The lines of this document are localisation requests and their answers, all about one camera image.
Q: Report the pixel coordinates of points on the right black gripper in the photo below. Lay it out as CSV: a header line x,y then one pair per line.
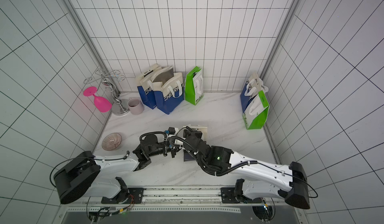
x,y
190,134

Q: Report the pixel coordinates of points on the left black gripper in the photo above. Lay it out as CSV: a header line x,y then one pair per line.
x,y
174,148

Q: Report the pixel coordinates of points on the green white bag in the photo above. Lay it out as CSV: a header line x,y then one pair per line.
x,y
256,113
194,86

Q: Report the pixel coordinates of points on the blue cheerful bag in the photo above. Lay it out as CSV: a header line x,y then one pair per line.
x,y
168,87
145,90

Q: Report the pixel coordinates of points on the blue Cheerful bag front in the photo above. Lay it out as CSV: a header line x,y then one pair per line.
x,y
145,90

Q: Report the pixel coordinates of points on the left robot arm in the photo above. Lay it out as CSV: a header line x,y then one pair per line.
x,y
88,175

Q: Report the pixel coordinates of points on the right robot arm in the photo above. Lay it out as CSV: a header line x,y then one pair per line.
x,y
259,179

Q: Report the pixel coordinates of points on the dark blue bag behind right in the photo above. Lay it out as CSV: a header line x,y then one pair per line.
x,y
251,89

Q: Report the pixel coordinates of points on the mauve ceramic mug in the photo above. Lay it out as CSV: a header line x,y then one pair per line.
x,y
136,106

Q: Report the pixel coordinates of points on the round drain cover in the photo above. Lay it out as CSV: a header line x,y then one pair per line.
x,y
111,141

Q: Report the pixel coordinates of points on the chrome glass holder stand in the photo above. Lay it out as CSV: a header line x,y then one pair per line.
x,y
105,78

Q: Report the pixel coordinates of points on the pink plastic wine glass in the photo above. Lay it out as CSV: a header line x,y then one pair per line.
x,y
101,103

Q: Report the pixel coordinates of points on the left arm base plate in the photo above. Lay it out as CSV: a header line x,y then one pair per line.
x,y
127,196

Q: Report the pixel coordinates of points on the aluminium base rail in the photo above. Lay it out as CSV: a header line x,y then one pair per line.
x,y
192,195

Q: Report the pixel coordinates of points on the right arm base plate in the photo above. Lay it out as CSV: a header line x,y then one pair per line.
x,y
229,196

